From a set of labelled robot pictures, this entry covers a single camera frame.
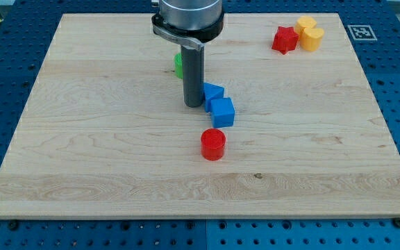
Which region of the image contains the red cylinder block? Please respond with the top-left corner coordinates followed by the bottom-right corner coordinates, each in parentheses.
top-left (201, 128), bottom-right (226, 161)

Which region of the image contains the yellow cylinder block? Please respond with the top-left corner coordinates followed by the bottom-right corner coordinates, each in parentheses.
top-left (294, 15), bottom-right (317, 35)

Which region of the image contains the wooden board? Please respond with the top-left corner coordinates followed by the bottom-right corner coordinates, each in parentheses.
top-left (0, 13), bottom-right (400, 220)

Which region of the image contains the white fiducial marker tag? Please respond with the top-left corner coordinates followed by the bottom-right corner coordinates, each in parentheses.
top-left (348, 24), bottom-right (377, 41)

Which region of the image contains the red star block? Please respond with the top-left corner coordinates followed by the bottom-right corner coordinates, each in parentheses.
top-left (272, 26), bottom-right (299, 54)

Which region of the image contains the yellow heart block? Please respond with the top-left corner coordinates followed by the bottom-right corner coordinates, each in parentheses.
top-left (300, 27), bottom-right (325, 51)

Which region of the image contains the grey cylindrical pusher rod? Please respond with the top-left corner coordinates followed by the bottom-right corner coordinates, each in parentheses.
top-left (181, 46), bottom-right (204, 108)

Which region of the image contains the green block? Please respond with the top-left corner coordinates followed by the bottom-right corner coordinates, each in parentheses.
top-left (174, 53), bottom-right (183, 78)

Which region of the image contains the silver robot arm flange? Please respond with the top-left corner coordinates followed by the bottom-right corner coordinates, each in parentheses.
top-left (151, 0), bottom-right (224, 52)

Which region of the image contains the blue cube block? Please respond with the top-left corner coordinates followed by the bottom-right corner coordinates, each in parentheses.
top-left (210, 97), bottom-right (235, 128)

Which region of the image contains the blue triangle block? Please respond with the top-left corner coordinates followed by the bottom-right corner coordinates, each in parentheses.
top-left (203, 82), bottom-right (224, 113)

